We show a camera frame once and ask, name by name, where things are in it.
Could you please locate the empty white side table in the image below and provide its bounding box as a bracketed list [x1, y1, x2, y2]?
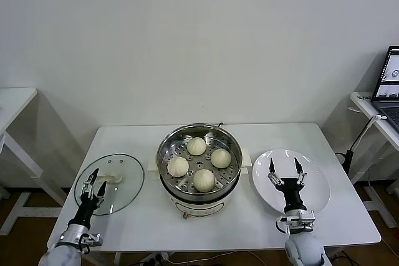
[0, 87, 71, 237]

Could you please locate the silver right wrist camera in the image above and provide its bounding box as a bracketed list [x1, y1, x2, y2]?
[276, 211, 316, 235]

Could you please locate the glass lid with white handle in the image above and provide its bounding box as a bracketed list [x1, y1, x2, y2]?
[74, 153, 146, 216]

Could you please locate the open grey laptop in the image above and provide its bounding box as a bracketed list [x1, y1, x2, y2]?
[370, 45, 399, 133]

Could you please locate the white steamed baozi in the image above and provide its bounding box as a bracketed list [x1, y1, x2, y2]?
[166, 156, 190, 177]
[186, 137, 206, 156]
[193, 168, 216, 192]
[210, 149, 232, 169]

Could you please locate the perforated steel steamer basket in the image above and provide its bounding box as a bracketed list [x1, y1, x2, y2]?
[155, 124, 243, 200]

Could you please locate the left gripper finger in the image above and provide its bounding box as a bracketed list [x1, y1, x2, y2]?
[81, 168, 100, 197]
[92, 181, 107, 209]

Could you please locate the black power adapter with cable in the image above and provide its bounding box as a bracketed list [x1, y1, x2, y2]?
[335, 113, 387, 173]

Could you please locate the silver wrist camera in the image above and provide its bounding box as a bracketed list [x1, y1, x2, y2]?
[276, 211, 316, 235]
[77, 232, 103, 248]

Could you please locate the white floor power strip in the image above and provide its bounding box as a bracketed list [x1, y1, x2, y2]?
[142, 252, 171, 266]

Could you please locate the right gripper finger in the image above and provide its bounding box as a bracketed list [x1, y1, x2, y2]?
[267, 158, 284, 186]
[294, 157, 308, 186]

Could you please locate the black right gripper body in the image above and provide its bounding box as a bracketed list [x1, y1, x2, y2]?
[276, 177, 309, 213]

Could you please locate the white side table with laptop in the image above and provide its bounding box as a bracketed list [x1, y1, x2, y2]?
[348, 91, 399, 228]

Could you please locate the white round plate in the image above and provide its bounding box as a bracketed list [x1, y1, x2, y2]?
[251, 148, 331, 217]

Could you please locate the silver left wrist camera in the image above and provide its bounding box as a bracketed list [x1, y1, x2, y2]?
[77, 232, 103, 248]

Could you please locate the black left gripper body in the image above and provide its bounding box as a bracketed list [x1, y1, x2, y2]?
[74, 193, 100, 227]

